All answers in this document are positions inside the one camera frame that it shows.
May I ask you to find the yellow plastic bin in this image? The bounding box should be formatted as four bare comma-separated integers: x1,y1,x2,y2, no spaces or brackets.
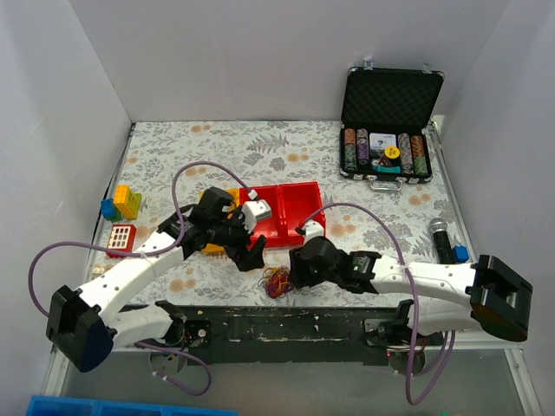
199,187,242,255

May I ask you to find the colourful wire ball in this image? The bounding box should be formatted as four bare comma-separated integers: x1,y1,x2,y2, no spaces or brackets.
258,266,294,299

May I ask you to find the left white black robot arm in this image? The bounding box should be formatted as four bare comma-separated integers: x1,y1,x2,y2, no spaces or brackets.
46,187,271,373

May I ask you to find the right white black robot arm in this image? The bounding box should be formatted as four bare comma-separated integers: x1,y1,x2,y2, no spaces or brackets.
289,237,533,345

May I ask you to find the yellow green toy block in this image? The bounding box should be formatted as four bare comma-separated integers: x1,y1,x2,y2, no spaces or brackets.
114,185,142,220

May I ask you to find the red white toy block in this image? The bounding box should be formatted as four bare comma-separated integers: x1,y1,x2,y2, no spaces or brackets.
107,224,137,258

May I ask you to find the blue green toy block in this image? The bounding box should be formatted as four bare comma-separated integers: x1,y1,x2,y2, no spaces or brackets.
101,198,122,223

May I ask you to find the black microphone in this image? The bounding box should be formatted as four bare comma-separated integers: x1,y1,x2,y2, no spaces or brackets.
428,218,458,264

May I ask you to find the yellow round dealer button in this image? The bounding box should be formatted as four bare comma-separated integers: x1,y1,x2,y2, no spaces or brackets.
384,146,401,160

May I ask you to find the white card deck box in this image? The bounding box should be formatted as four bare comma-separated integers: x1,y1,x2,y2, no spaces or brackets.
369,133,397,152

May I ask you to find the black poker chip case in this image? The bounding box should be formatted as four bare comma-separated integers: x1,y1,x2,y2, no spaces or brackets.
339,67,444,192

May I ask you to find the small blue toy block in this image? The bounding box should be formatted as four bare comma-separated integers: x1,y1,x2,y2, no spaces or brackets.
453,245,470,263

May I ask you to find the blue plastic tray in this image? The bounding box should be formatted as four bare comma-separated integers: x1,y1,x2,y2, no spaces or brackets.
26,395,238,416

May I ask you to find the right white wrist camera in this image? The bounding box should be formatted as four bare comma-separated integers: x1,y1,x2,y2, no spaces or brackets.
302,220,325,245

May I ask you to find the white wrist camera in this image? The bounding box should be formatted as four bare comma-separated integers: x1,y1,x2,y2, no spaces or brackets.
241,199,272,233
302,220,325,245

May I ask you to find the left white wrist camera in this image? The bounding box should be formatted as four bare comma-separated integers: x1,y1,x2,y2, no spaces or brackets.
241,199,272,233

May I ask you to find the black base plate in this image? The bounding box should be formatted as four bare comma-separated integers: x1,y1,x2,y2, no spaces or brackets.
173,304,447,366

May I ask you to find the aluminium frame rail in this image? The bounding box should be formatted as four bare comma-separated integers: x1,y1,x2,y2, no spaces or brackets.
41,347,75,396

